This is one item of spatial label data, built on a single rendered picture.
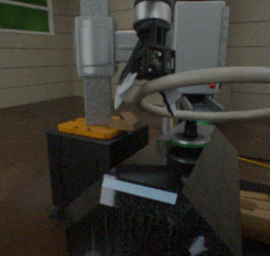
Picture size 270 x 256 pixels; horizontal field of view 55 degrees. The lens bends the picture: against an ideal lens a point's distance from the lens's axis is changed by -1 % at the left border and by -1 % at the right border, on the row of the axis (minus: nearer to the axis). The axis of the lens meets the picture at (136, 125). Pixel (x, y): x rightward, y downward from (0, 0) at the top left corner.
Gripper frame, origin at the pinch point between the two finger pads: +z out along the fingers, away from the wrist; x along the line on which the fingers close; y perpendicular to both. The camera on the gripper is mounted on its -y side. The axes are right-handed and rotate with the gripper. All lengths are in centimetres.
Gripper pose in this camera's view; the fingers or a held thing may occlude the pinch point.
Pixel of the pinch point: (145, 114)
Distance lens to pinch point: 60.5
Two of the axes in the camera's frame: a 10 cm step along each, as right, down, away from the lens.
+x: 9.1, 0.9, 4.1
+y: 4.2, -1.0, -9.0
